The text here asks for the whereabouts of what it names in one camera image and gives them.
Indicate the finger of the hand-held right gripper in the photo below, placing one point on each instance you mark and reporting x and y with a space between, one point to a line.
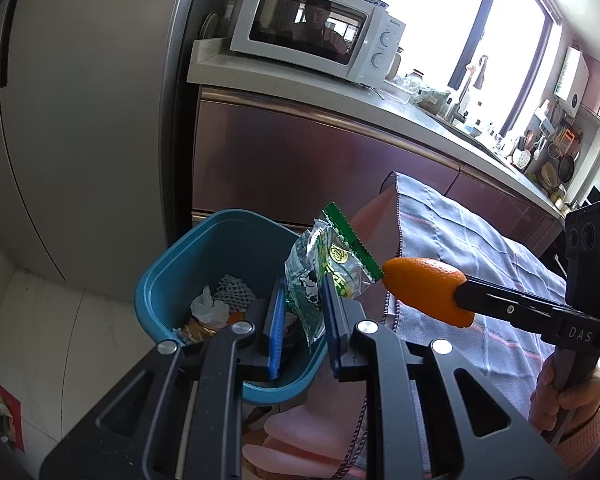
510 305

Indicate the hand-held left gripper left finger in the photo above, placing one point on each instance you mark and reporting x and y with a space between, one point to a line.
275 330

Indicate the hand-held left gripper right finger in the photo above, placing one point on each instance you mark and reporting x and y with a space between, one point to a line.
330 330

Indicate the white foam fruit net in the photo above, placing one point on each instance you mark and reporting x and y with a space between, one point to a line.
232 290

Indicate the green clear snack wrapper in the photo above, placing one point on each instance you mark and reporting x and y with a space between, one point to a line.
325 265

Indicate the white tissue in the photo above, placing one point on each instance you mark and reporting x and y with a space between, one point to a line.
210 310

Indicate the gold foil wrapper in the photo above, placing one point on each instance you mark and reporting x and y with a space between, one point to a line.
195 330

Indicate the orange peel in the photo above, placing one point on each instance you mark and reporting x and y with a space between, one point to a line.
236 317
420 285

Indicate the teal plastic bin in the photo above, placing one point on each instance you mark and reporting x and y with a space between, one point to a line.
180 265

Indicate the person's right forearm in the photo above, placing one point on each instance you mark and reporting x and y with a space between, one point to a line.
590 430

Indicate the person's right hand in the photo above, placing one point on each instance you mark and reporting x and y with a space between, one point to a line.
545 400

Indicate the blue checked cloth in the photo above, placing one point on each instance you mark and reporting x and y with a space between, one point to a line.
455 240

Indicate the pink slipper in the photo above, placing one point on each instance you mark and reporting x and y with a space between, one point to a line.
280 456
300 427

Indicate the hanging dark pan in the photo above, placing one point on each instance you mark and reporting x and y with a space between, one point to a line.
566 167

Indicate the white dotted utensil holder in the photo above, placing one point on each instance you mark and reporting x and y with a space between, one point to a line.
522 159

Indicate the mauve base cabinets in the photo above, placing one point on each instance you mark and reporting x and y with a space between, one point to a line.
305 160

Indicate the white water heater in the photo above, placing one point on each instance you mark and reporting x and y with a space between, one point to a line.
572 80

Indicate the steel kitchen faucet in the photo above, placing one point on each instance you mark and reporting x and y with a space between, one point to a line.
462 95

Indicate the glass container with dark contents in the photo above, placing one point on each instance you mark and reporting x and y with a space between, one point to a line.
432 99

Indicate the red printed bag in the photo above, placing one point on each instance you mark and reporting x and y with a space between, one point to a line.
0 410

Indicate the grey refrigerator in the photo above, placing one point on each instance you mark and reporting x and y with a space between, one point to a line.
90 110

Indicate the white microwave oven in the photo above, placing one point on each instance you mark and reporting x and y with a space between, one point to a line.
385 45

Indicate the kitchen window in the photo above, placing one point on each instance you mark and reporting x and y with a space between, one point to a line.
430 20

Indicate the white plate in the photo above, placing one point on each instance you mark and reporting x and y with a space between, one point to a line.
209 26

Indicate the blue white bowl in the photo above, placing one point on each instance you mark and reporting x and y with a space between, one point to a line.
375 0

